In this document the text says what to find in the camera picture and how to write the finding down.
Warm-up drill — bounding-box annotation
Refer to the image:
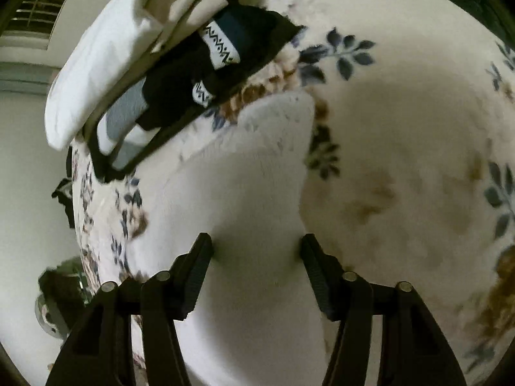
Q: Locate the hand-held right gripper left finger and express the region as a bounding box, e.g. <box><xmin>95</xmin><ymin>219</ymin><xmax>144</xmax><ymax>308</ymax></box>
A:
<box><xmin>45</xmin><ymin>232</ymin><xmax>215</xmax><ymax>386</ymax></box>

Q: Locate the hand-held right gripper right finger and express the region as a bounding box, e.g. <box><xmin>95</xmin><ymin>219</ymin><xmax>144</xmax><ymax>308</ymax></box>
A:
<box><xmin>300</xmin><ymin>233</ymin><xmax>468</xmax><ymax>386</ymax></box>

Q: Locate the white fleece cloth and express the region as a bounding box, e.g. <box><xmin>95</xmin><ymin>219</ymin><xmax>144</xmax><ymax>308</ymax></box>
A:
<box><xmin>177</xmin><ymin>90</ymin><xmax>328</xmax><ymax>386</ymax></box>

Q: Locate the dark object on floor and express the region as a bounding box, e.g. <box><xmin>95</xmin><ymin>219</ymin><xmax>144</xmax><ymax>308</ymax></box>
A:
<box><xmin>34</xmin><ymin>257</ymin><xmax>97</xmax><ymax>336</ymax></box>

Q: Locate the dark object at bed edge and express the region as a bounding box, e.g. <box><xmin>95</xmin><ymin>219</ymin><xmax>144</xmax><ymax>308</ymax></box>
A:
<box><xmin>51</xmin><ymin>145</ymin><xmax>79</xmax><ymax>230</ymax></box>

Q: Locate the floral cream blanket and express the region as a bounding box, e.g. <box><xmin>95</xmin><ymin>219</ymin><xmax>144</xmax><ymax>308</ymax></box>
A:
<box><xmin>70</xmin><ymin>0</ymin><xmax>515</xmax><ymax>386</ymax></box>

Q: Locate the grey and white cloth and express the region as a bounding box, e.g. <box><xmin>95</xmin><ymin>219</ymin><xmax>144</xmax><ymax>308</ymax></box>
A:
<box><xmin>97</xmin><ymin>78</ymin><xmax>151</xmax><ymax>170</ymax></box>

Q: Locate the black garment with zigzag band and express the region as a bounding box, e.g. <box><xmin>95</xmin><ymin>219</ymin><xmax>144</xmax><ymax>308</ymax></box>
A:
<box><xmin>137</xmin><ymin>4</ymin><xmax>306</xmax><ymax>131</ymax></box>

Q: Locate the white folded cloth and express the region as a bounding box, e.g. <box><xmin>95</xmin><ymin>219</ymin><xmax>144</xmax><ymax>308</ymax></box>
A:
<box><xmin>45</xmin><ymin>0</ymin><xmax>190</xmax><ymax>151</ymax></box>

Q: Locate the beige folded garment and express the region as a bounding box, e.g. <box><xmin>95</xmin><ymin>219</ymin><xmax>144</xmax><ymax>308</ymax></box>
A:
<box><xmin>149</xmin><ymin>0</ymin><xmax>230</xmax><ymax>55</ymax></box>

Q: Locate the window blind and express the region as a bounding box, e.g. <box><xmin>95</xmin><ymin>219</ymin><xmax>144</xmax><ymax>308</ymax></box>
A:
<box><xmin>6</xmin><ymin>0</ymin><xmax>81</xmax><ymax>51</ymax></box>

